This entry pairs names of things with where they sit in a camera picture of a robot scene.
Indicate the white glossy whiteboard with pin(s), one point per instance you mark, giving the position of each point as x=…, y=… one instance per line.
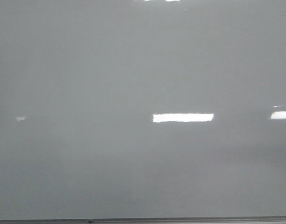
x=134, y=108

